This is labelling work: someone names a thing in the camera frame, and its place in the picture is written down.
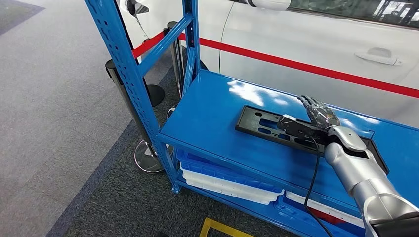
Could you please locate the black camera cable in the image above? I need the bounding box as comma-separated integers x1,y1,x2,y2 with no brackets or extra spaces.
303,135,335,237

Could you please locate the red plastic tray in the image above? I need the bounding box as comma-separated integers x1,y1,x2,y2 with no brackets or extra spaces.
307,207,348,226

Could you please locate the chrome stanchion post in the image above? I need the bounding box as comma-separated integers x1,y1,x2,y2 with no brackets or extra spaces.
104,59,174,174
164,21,186,99

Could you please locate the blue plastic tray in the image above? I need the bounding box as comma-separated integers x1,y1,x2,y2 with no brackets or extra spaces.
176,149,285,197
275,196,367,237

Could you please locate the black pole stand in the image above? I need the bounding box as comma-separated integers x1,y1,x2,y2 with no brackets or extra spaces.
145,84,166,107

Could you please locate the black plastic car part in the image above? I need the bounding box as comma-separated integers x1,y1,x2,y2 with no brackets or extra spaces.
235,105,390,175

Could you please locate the blue metal shelf rack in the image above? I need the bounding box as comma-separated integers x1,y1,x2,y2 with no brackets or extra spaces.
84,0,419,237

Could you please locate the red barrier belt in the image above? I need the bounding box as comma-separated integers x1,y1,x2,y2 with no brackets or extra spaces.
178,33,419,99
131,31,166,60

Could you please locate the white car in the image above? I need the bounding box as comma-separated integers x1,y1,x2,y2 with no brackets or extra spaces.
118,0,419,129

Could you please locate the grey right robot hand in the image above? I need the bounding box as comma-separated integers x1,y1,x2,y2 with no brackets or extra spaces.
297,95,341,130

